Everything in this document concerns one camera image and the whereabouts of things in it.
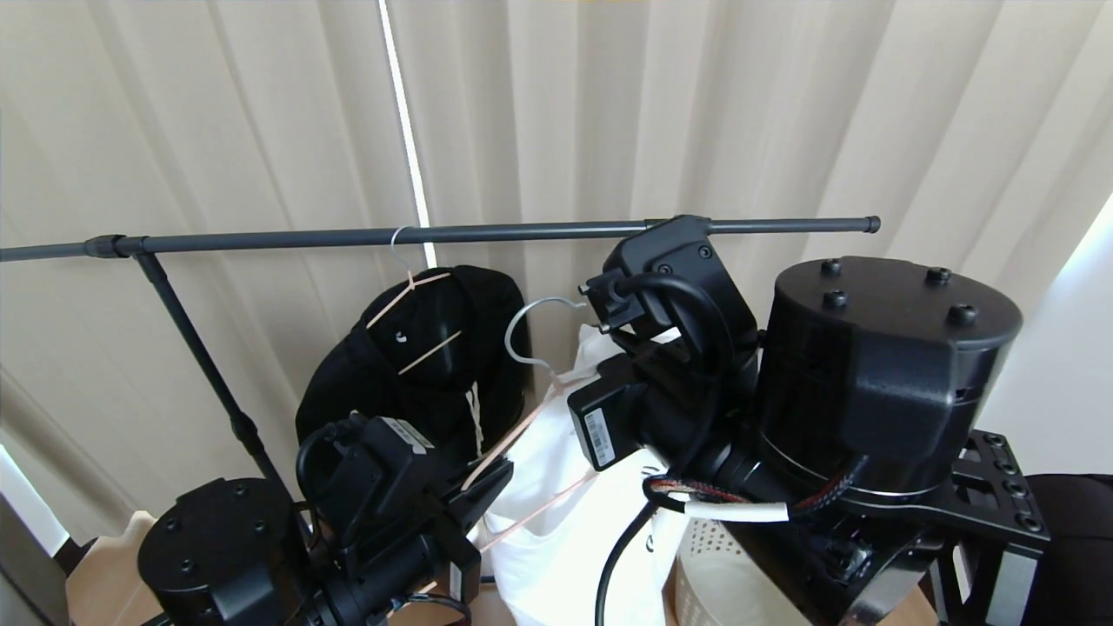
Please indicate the black shorts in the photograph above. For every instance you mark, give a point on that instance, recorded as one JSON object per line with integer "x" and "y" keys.
{"x": 348, "y": 391}

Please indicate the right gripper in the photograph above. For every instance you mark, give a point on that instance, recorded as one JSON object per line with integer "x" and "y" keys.
{"x": 661, "y": 409}

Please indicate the white laundry basket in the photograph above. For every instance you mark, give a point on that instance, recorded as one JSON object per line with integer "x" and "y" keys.
{"x": 713, "y": 574}

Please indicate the beige curtain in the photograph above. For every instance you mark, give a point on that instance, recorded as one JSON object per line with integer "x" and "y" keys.
{"x": 261, "y": 113}

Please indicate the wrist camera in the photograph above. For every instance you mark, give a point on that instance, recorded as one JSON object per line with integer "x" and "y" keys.
{"x": 383, "y": 461}
{"x": 687, "y": 261}

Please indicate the white printed garment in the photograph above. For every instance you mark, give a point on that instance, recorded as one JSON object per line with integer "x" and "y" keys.
{"x": 556, "y": 539}

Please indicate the black clothes rack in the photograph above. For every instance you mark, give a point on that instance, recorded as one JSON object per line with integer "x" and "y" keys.
{"x": 261, "y": 239}

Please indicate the pink clothes hanger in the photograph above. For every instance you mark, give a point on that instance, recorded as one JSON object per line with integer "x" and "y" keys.
{"x": 409, "y": 283}
{"x": 513, "y": 435}

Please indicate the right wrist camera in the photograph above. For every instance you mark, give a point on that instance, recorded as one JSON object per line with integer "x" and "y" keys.
{"x": 687, "y": 261}

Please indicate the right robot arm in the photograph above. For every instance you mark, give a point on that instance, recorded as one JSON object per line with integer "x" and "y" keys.
{"x": 869, "y": 374}

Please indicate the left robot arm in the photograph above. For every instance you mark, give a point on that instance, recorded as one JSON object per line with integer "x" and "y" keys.
{"x": 226, "y": 548}

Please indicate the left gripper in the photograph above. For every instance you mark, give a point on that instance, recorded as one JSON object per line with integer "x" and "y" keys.
{"x": 409, "y": 556}

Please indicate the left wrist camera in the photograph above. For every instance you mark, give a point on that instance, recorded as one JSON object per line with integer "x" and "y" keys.
{"x": 383, "y": 461}

